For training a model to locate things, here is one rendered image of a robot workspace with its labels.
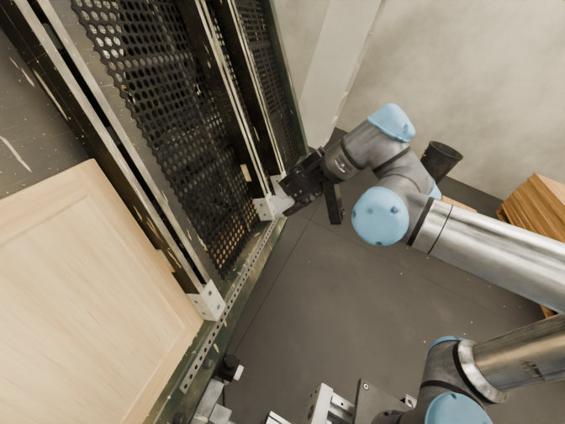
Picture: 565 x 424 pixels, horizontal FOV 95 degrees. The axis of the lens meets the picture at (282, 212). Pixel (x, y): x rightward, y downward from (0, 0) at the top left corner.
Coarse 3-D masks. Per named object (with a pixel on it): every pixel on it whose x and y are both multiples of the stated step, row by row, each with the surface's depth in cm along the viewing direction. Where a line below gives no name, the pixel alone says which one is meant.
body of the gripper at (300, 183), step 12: (312, 156) 55; (324, 156) 52; (300, 168) 57; (312, 168) 54; (324, 168) 52; (288, 180) 57; (300, 180) 55; (312, 180) 56; (324, 180) 55; (336, 180) 52; (288, 192) 58; (300, 192) 57; (312, 192) 57
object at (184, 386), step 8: (272, 224) 127; (264, 240) 118; (256, 248) 112; (256, 256) 111; (248, 264) 104; (248, 272) 103; (240, 280) 98; (240, 288) 98; (232, 296) 93; (232, 304) 92; (224, 312) 88; (216, 328) 83; (208, 336) 80; (208, 344) 79; (200, 352) 76; (200, 360) 76; (192, 368) 73; (192, 376) 73; (184, 384) 70; (184, 392) 70
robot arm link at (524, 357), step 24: (504, 336) 50; (528, 336) 45; (552, 336) 42; (432, 360) 59; (456, 360) 54; (480, 360) 51; (504, 360) 47; (528, 360) 45; (552, 360) 42; (456, 384) 52; (480, 384) 50; (504, 384) 48; (528, 384) 46
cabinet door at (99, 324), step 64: (64, 192) 51; (0, 256) 42; (64, 256) 50; (128, 256) 62; (0, 320) 42; (64, 320) 49; (128, 320) 61; (192, 320) 79; (0, 384) 41; (64, 384) 49; (128, 384) 60
